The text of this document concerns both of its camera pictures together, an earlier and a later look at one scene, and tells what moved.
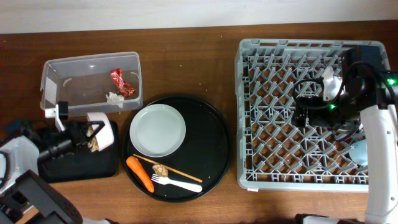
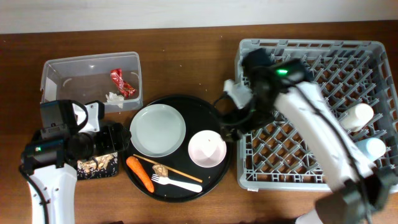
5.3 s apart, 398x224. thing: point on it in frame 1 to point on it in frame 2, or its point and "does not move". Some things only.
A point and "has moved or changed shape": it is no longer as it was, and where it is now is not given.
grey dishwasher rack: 272,154 does not move
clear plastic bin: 92,83 does not move
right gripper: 314,103 to 230,130
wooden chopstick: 169,168 does not move
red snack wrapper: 125,89 does not move
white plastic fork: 165,180 does not move
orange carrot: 135,164 does not move
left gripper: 77,133 to 121,142
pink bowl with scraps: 104,137 has moved or changed shape
